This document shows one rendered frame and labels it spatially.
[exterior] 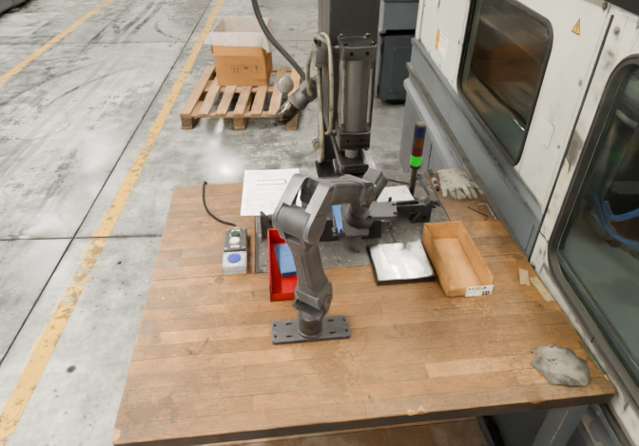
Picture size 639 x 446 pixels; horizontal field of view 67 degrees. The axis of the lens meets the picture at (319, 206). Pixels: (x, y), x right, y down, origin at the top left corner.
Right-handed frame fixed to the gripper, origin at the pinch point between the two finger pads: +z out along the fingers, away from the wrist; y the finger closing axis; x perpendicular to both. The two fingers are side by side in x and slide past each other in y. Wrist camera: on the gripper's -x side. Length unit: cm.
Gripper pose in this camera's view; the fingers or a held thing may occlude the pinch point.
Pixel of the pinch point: (350, 229)
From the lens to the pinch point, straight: 141.0
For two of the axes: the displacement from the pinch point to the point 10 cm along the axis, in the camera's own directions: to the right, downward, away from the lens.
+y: -1.0, -9.1, 4.0
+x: -9.9, 0.5, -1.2
